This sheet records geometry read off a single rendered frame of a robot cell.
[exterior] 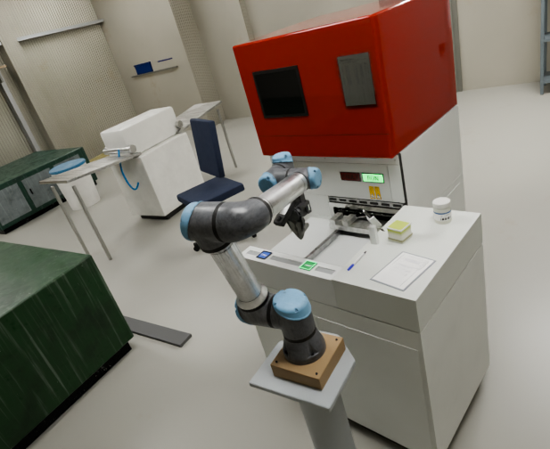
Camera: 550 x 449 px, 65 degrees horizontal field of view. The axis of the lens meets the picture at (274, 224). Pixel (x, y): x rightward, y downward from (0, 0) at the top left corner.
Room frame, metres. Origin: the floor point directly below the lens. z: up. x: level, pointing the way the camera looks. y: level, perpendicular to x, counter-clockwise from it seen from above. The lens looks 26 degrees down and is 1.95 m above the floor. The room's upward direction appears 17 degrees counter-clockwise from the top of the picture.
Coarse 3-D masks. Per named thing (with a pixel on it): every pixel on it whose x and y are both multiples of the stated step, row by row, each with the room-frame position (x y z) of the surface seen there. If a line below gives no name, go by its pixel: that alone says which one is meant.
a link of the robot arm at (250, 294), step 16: (192, 208) 1.16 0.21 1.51; (208, 208) 1.13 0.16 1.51; (192, 224) 1.13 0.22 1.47; (208, 224) 1.09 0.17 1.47; (192, 240) 1.15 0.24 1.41; (208, 240) 1.11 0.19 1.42; (224, 256) 1.15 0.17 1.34; (240, 256) 1.18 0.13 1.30; (224, 272) 1.17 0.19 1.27; (240, 272) 1.17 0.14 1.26; (240, 288) 1.18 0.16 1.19; (256, 288) 1.20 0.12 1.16; (240, 304) 1.21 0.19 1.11; (256, 304) 1.19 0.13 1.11; (240, 320) 1.24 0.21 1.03; (256, 320) 1.20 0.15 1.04
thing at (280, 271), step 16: (256, 256) 1.77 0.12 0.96; (272, 256) 1.73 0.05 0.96; (288, 256) 1.68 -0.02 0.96; (256, 272) 1.75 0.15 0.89; (272, 272) 1.66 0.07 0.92; (288, 272) 1.58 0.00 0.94; (304, 272) 1.52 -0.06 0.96; (320, 272) 1.49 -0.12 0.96; (336, 272) 1.46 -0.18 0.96; (288, 288) 1.61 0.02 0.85; (304, 288) 1.53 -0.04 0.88; (320, 288) 1.46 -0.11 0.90; (336, 304) 1.41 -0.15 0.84
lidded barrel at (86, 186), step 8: (72, 160) 6.87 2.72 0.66; (80, 160) 6.69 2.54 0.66; (56, 168) 6.62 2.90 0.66; (64, 168) 6.45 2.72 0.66; (72, 168) 6.43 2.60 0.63; (88, 176) 6.60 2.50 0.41; (64, 184) 6.43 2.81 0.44; (72, 184) 6.42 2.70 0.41; (80, 184) 6.46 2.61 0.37; (88, 184) 6.54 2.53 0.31; (64, 192) 6.47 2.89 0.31; (72, 192) 6.43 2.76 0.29; (80, 192) 6.44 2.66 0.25; (88, 192) 6.50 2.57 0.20; (96, 192) 6.65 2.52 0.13; (72, 200) 6.45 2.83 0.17; (88, 200) 6.47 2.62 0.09; (96, 200) 6.57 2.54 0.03; (72, 208) 6.52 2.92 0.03; (80, 208) 6.45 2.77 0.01
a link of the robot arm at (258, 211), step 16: (288, 176) 1.34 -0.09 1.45; (304, 176) 1.35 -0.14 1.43; (320, 176) 1.39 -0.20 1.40; (272, 192) 1.20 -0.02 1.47; (288, 192) 1.24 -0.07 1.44; (224, 208) 1.09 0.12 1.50; (240, 208) 1.09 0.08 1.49; (256, 208) 1.10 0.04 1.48; (272, 208) 1.15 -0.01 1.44; (224, 224) 1.07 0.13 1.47; (240, 224) 1.06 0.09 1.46; (256, 224) 1.08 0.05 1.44; (224, 240) 1.08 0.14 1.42; (240, 240) 1.08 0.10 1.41
